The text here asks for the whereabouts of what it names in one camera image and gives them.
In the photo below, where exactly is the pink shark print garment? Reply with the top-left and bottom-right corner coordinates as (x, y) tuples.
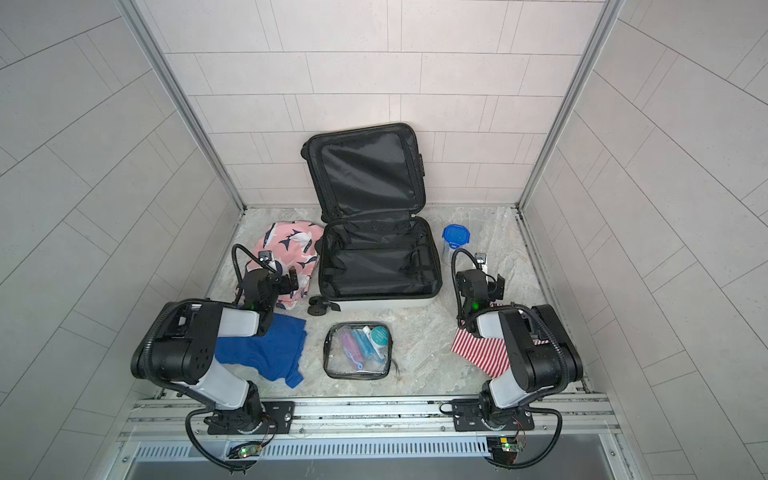
(252, 221), (324, 310)

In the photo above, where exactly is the blue lidded plastic cup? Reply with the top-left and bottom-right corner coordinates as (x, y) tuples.
(441, 224), (471, 265)

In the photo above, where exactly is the red white striped garment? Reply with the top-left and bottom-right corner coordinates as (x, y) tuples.
(451, 329), (510, 379)

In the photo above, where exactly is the blue cloth garment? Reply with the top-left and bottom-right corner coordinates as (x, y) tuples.
(215, 314), (307, 388)

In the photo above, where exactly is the clear toiletry pouch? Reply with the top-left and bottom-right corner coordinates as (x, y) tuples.
(323, 322), (393, 381)

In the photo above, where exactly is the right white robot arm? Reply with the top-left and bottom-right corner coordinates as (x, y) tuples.
(452, 268), (583, 430)

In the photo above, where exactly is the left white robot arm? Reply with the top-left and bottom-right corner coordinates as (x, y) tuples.
(130, 268), (306, 435)

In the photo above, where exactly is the black suitcase wheel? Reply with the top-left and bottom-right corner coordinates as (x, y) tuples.
(307, 296), (341, 316)

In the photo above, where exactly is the black open suitcase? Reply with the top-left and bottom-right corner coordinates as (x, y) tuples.
(301, 123), (443, 311)

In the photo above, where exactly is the right green circuit board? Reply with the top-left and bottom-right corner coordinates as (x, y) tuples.
(486, 437), (526, 465)

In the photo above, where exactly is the green circuit board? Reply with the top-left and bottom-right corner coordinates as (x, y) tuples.
(486, 437), (526, 465)
(227, 442), (263, 460)

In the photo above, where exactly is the left green circuit board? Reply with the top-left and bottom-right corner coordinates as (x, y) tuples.
(227, 442), (263, 460)

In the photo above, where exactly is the aluminium mounting rail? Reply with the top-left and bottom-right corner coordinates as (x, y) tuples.
(117, 392), (621, 441)

